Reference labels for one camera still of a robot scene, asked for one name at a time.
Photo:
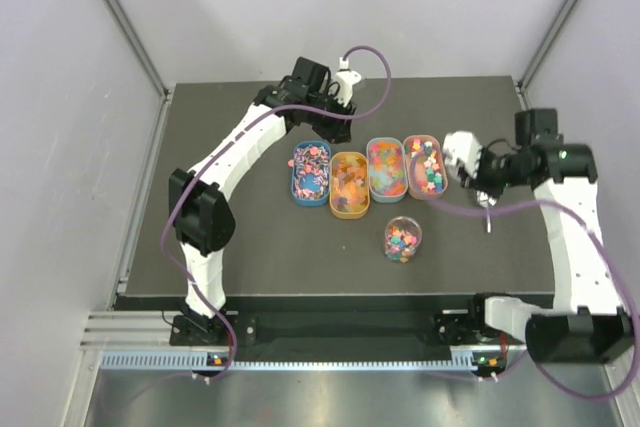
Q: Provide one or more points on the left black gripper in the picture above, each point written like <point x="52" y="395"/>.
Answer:
<point x="335" y="124"/>

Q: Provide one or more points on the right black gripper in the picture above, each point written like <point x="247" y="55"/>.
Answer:
<point x="478" y="182"/>

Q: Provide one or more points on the clear plastic jar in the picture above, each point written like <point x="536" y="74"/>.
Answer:
<point x="402" y="237"/>

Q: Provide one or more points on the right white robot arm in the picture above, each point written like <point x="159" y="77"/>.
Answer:
<point x="587" y="322"/>

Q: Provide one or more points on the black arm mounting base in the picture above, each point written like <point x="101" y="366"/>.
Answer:
<point x="254" y="329"/>

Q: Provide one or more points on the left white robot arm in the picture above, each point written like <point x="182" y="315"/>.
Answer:
<point x="199" y="197"/>

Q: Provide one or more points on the yellow tray of popsicle candies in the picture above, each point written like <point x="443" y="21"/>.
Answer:
<point x="349" y="196"/>

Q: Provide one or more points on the pink tray of star candies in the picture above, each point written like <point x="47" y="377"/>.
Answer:
<point x="424" y="163"/>

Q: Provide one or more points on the blue tray of lollipops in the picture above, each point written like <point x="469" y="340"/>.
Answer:
<point x="311" y="172"/>

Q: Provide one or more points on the light blue tray of gummies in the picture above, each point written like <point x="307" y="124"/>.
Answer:
<point x="387" y="176"/>

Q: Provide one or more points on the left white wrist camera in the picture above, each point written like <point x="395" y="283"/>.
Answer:
<point x="346" y="79"/>

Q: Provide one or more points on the grey slotted cable duct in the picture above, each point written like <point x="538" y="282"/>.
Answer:
<point x="461" y="360"/>

